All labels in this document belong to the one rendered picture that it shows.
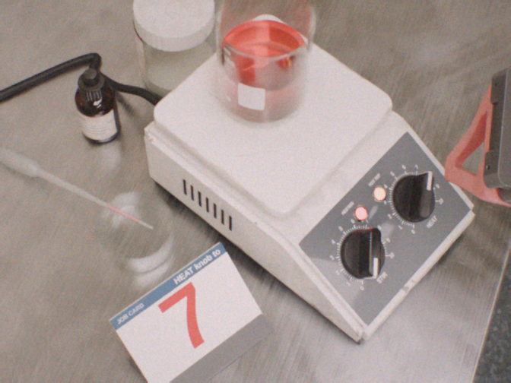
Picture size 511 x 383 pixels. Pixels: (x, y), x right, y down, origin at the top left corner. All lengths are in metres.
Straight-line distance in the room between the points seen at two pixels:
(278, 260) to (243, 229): 0.03
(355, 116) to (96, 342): 0.23
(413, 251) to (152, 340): 0.18
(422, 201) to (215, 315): 0.16
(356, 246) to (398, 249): 0.03
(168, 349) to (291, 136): 0.16
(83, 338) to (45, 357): 0.03
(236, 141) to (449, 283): 0.18
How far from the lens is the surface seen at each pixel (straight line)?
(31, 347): 0.69
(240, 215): 0.65
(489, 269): 0.73
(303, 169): 0.64
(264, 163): 0.64
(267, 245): 0.66
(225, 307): 0.67
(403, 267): 0.68
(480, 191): 0.55
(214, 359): 0.67
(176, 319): 0.66
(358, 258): 0.65
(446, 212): 0.70
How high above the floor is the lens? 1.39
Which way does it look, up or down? 60 degrees down
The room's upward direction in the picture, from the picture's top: 2 degrees clockwise
